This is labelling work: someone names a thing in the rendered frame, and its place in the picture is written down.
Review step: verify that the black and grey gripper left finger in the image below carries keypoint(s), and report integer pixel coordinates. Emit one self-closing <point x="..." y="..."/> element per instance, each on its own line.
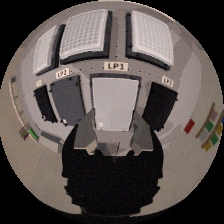
<point x="81" y="141"/>

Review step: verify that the grey operator panel with coloured keys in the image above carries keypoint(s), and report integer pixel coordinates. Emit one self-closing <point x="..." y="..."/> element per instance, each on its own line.
<point x="51" y="141"/>

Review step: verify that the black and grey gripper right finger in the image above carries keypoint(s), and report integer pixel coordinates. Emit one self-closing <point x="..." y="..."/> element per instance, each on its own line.
<point x="144" y="142"/>

